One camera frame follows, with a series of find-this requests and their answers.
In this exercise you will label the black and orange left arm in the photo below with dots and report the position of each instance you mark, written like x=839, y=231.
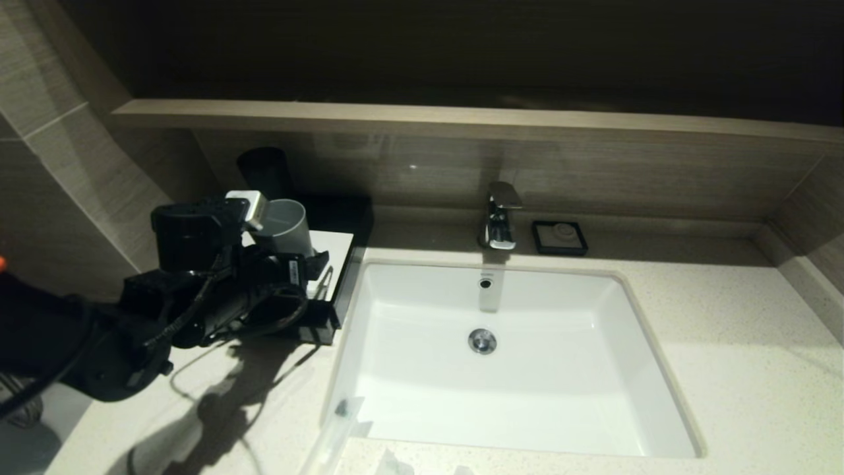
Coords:
x=198, y=310

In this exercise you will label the wooden wall ledge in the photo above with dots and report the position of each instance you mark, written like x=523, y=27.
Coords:
x=461, y=122

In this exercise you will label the black cup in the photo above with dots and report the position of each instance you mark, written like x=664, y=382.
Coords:
x=265, y=168

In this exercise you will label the chrome faucet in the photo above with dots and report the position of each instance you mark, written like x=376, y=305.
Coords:
x=500, y=218

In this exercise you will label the round white soap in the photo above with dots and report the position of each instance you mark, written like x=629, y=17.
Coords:
x=562, y=230

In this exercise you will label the grey plastic cup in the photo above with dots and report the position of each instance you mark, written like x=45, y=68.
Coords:
x=290, y=227

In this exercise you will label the black square soap dish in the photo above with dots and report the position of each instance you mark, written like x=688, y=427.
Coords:
x=541, y=244

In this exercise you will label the glossy black box drawer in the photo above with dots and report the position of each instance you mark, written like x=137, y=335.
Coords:
x=320, y=333

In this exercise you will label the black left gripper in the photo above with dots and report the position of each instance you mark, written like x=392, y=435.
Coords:
x=295, y=274

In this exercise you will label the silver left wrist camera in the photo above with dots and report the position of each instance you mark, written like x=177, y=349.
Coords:
x=249, y=208

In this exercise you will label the chrome sink drain plug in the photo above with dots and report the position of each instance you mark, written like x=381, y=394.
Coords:
x=482, y=340

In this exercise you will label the white ceramic sink basin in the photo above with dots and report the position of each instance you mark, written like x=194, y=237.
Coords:
x=527, y=396

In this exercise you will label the black box with white top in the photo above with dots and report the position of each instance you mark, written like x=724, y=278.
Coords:
x=339, y=251

